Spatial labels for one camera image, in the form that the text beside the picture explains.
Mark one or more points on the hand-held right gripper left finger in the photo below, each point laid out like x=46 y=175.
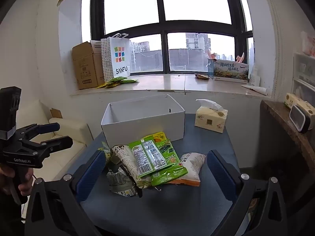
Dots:
x=91 y=174

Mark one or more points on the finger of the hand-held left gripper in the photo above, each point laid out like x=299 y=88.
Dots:
x=46 y=127
x=61 y=143

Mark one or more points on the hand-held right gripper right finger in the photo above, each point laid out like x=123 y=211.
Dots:
x=221 y=174

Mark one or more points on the white orange snack packet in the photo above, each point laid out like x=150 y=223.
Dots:
x=192 y=167

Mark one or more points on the dark green snack packet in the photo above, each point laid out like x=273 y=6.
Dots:
x=120 y=183

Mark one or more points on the white tube snack packet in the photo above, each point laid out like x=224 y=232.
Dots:
x=125 y=157

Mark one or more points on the bright green seaweed snack packet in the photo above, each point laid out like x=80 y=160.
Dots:
x=172 y=170

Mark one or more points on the green clear-window snack packet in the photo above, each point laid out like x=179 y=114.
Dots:
x=145 y=157

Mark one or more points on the white cardboard box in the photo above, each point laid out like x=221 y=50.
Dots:
x=147 y=127

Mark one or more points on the person's left hand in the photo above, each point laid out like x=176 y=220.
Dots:
x=25 y=186

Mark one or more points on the white sofa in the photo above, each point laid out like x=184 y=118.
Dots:
x=69 y=132

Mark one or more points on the brown cardboard piece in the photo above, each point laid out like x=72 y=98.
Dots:
x=56 y=113

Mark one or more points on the cream tissue pack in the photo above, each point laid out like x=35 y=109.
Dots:
x=209 y=123

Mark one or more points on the blue tablecloth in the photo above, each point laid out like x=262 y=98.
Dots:
x=160 y=209

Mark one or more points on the brown cardboard box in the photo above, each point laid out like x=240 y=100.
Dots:
x=86 y=68

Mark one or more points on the wooden side table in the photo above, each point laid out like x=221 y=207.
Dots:
x=278 y=118

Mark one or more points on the pile of green yellow sachets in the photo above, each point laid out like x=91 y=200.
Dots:
x=118 y=80

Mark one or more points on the dotted paper bag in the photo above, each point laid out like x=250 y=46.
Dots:
x=105 y=61

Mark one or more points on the white paper sheet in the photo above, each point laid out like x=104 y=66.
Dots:
x=254 y=89

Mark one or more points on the white shopping bag coloured squares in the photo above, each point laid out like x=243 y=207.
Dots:
x=120 y=66

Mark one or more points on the brown wrapper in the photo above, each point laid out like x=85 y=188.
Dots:
x=202 y=76

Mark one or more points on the pale yellow tissue box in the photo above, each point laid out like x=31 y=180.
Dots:
x=291 y=100

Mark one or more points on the printed landscape gift box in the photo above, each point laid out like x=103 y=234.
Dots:
x=228 y=71

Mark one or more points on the pink plush toy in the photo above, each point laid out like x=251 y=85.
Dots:
x=241 y=58
x=211 y=55

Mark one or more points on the white plastic drawer unit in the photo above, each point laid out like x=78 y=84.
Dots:
x=305 y=78

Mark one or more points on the pink white pack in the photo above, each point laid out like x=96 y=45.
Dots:
x=308 y=44

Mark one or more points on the black window frame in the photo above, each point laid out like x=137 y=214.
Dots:
x=162 y=28

